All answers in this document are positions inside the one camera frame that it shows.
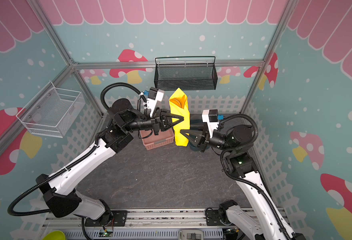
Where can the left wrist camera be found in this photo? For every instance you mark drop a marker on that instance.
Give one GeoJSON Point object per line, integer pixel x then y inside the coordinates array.
{"type": "Point", "coordinates": [153, 97]}

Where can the orange plastic spoon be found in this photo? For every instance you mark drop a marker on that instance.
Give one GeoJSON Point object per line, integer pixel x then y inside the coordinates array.
{"type": "Point", "coordinates": [178, 102]}

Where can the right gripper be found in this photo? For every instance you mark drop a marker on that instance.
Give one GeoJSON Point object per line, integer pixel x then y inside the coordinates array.
{"type": "Point", "coordinates": [204, 139]}

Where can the black wire mesh wall basket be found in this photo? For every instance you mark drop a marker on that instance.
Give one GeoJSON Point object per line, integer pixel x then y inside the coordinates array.
{"type": "Point", "coordinates": [192, 73]}

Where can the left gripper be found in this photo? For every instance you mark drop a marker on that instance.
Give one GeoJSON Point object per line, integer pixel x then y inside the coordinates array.
{"type": "Point", "coordinates": [163, 123]}

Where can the white wire mesh wall basket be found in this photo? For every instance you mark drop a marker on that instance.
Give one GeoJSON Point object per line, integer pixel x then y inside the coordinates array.
{"type": "Point", "coordinates": [52, 111]}

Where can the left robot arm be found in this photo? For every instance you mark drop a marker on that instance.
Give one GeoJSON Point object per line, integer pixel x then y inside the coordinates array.
{"type": "Point", "coordinates": [58, 189]}

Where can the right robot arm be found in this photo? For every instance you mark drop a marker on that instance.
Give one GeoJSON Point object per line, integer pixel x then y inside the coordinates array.
{"type": "Point", "coordinates": [234, 135]}

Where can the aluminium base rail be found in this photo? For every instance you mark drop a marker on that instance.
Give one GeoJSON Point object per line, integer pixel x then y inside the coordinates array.
{"type": "Point", "coordinates": [167, 224]}

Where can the dark teal plastic tray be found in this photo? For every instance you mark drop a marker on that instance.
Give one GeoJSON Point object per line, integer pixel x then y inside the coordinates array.
{"type": "Point", "coordinates": [197, 124]}

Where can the pink perforated plastic basket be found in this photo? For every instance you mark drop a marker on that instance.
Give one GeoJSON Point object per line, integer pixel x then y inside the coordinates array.
{"type": "Point", "coordinates": [157, 141]}

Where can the green round object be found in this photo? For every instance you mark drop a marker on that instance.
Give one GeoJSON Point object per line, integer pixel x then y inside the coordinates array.
{"type": "Point", "coordinates": [55, 235]}

